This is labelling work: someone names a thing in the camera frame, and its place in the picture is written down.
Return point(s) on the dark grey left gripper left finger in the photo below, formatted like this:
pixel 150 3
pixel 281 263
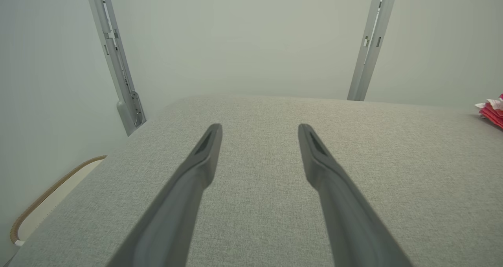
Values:
pixel 173 212

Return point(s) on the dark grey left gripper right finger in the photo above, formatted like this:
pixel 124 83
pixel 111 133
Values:
pixel 346 220

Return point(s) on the red basketball jersey white trim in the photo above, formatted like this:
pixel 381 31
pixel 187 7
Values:
pixel 493 113

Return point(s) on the grey aluminium partition post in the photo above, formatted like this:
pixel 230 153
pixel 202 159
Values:
pixel 112 43
pixel 371 43

